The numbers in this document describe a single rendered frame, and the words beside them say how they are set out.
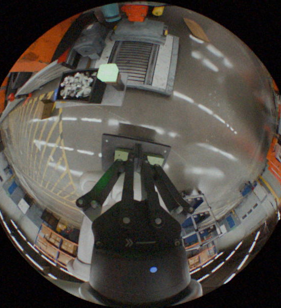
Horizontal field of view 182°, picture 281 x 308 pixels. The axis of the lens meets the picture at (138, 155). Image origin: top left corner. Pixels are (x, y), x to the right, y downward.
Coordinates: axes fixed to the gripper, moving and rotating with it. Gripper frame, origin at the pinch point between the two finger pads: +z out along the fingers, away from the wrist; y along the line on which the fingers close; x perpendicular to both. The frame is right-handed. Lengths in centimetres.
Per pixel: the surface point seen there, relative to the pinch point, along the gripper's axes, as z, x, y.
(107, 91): 25.3, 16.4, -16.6
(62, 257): -275, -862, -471
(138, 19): 28, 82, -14
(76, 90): 14.4, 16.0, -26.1
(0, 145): 32, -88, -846
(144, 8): 16, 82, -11
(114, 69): 4.5, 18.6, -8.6
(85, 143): 70, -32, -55
